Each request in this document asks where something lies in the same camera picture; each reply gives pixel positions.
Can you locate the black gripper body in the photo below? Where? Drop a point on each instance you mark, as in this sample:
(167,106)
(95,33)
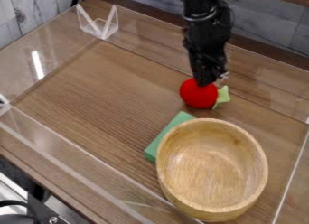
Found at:
(206,36)

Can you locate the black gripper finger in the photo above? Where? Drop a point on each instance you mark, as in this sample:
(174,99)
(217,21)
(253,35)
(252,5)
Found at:
(218,68)
(202,69)

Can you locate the red plush strawberry fruit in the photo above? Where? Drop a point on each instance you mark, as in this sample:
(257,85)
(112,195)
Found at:
(202,97)

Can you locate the wooden bowl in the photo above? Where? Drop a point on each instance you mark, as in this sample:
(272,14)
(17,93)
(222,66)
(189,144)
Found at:
(211,169)

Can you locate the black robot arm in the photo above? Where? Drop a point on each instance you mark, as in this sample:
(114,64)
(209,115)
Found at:
(202,9)

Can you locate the black clamp under table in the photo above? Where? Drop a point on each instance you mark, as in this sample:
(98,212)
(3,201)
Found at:
(39,211)

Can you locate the clear acrylic enclosure wall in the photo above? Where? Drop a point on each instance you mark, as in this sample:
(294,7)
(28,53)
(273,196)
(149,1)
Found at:
(88,101)

